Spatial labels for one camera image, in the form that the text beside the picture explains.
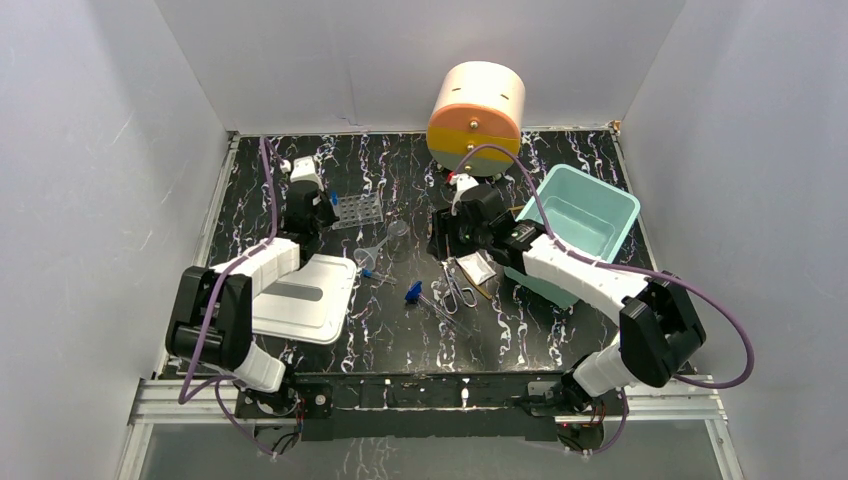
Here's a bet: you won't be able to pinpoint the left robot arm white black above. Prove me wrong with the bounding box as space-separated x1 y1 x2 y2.
165 180 338 393

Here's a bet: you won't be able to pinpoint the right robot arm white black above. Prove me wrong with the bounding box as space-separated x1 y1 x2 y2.
427 185 707 412

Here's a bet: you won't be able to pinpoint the small white sachet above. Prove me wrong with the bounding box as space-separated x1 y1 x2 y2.
456 252 496 286

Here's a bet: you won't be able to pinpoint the test tube brush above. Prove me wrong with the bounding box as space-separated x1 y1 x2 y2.
441 260 462 299

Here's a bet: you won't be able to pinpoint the clear test tube rack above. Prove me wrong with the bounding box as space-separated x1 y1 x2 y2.
332 193 384 230

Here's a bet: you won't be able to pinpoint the yellow rubber tubing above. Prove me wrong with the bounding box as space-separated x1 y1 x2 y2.
461 205 524 301

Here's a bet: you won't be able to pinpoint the small clear beaker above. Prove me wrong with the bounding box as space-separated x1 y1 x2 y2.
385 219 410 257

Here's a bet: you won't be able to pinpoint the metal scissors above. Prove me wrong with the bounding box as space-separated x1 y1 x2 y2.
441 261 478 314

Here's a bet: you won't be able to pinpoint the clear plastic funnel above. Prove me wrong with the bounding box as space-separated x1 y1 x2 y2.
353 234 402 270

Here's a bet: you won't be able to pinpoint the blue plastic clamp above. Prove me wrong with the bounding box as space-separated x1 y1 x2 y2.
404 281 422 305

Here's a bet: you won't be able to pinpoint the glass tube blue tip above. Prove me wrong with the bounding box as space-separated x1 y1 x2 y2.
418 296 472 336

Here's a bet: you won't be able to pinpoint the white bin lid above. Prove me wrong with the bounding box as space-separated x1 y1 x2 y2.
252 254 358 345

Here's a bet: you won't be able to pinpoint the teal plastic bin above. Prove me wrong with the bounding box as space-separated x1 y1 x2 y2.
500 164 642 310

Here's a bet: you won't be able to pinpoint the round pastel drawer cabinet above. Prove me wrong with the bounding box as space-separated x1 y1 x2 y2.
426 61 526 179

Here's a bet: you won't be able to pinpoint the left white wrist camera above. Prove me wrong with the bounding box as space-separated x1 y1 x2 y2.
281 156 325 191

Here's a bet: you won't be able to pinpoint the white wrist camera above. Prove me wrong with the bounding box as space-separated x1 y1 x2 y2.
448 172 479 216
281 156 325 191

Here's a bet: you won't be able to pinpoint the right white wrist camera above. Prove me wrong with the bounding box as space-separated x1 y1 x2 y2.
448 172 479 216

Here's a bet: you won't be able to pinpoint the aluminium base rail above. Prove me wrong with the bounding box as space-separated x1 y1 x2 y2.
129 372 727 451

